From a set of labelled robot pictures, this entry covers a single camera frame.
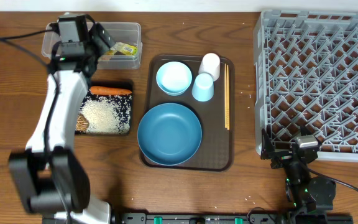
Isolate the yellow green snack wrapper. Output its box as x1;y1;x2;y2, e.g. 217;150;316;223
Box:
99;42;137;60

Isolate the orange carrot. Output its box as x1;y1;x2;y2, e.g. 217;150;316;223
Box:
89;86;132;95

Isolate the white rice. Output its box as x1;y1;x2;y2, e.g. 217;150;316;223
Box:
76;92;132;135

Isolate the brown food scrap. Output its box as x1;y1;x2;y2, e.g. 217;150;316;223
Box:
76;114;90;132

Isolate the light blue plastic cup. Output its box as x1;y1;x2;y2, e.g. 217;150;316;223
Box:
191;73;214;102

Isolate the light blue bowl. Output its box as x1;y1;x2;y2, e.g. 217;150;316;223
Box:
156;62;193;96

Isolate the dark blue plate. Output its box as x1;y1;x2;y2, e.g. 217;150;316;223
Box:
137;103;203;166

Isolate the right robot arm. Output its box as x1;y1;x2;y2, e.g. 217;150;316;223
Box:
260;128;336;223

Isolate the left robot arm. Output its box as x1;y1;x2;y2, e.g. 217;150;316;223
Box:
8;14;116;223

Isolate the grey dishwasher rack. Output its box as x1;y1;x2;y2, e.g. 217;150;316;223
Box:
254;9;358;162

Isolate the clear plastic bin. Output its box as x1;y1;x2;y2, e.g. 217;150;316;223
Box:
41;22;142;70

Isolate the brown serving tray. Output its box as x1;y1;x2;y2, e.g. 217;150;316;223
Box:
145;54;234;172

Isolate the black plastic tray bin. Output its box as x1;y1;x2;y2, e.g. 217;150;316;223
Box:
75;81;132;135

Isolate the right wooden chopstick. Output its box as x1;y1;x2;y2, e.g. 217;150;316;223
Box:
227;65;230;129

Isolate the wooden chopstick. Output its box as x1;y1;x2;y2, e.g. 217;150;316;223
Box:
224;64;229;130
227;65;230;129

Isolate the left wooden chopstick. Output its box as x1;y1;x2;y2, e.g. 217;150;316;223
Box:
224;64;229;130

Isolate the pink plastic cup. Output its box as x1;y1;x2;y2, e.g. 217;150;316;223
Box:
198;53;221;82

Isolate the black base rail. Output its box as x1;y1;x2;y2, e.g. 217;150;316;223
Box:
116;213;353;224

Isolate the left black cable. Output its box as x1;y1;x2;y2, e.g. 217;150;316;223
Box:
0;29;74;224

